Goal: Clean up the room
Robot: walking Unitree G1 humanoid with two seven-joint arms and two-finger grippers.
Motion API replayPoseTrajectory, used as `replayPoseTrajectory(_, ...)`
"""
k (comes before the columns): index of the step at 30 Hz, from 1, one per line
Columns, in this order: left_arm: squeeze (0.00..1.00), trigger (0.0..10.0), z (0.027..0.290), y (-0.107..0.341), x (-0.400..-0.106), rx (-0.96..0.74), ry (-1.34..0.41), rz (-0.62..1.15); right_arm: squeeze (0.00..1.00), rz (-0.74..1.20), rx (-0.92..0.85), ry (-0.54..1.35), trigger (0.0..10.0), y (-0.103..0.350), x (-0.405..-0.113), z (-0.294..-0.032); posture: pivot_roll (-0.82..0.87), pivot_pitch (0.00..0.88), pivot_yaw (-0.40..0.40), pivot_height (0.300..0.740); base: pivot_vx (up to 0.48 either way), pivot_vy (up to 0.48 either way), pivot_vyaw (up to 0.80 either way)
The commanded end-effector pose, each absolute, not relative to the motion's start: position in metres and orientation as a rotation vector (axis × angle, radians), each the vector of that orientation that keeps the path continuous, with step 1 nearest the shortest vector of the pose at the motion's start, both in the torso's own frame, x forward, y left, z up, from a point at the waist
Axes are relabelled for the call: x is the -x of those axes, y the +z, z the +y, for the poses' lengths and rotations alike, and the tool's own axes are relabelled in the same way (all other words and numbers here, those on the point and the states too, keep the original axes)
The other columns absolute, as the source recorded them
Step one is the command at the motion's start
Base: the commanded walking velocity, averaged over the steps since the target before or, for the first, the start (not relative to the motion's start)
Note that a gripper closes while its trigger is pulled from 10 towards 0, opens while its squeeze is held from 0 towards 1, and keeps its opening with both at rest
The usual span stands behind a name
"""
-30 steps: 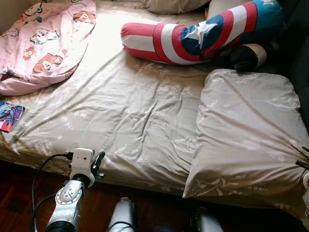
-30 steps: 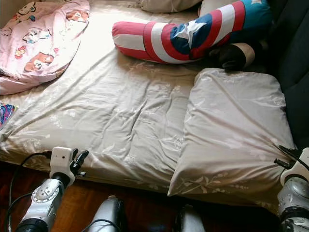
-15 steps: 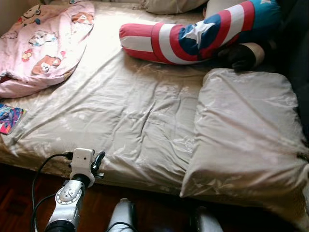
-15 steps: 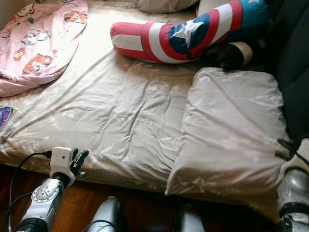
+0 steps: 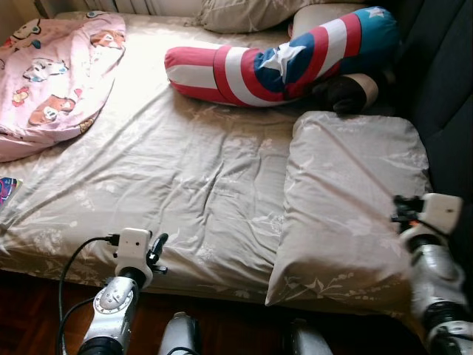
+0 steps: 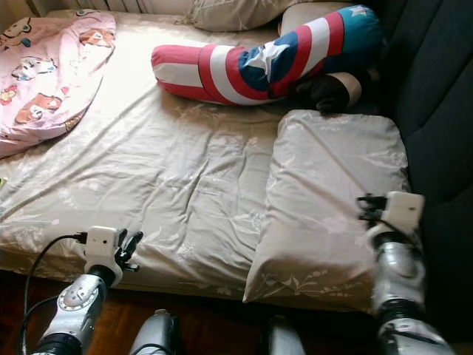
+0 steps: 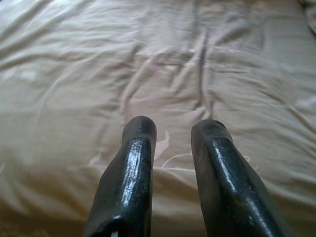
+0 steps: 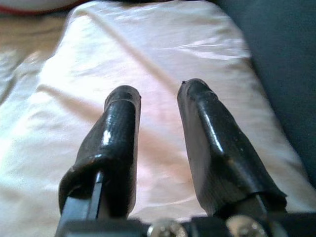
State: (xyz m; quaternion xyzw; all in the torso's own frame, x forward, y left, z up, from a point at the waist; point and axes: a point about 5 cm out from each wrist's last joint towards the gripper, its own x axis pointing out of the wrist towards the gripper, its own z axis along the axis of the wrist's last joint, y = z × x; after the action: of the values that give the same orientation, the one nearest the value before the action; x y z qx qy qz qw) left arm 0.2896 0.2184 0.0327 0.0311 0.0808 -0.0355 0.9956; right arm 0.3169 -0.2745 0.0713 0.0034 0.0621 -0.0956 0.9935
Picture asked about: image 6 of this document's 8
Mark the grey floral pillow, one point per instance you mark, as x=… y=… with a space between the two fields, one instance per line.
x=229 y=13
x=325 y=200

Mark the pink cartoon print blanket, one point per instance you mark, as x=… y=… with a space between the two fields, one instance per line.
x=44 y=81

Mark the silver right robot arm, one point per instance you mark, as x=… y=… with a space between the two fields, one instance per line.
x=403 y=281

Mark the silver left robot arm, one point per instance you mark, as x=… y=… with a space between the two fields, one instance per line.
x=74 y=303

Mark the bed with grey floral sheet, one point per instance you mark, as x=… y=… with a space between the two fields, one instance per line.
x=170 y=170

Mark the black and tan plush toy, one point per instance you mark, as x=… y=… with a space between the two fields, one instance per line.
x=321 y=92

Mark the dark blue fabric sofa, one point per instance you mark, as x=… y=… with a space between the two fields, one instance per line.
x=436 y=74

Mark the silver right robot leg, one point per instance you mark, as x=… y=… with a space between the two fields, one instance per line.
x=281 y=340

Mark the red white blue star bolster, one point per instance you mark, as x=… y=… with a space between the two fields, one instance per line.
x=222 y=74

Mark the white pillow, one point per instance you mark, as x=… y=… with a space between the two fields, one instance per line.
x=303 y=15

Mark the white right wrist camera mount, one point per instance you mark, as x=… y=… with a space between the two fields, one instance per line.
x=406 y=211

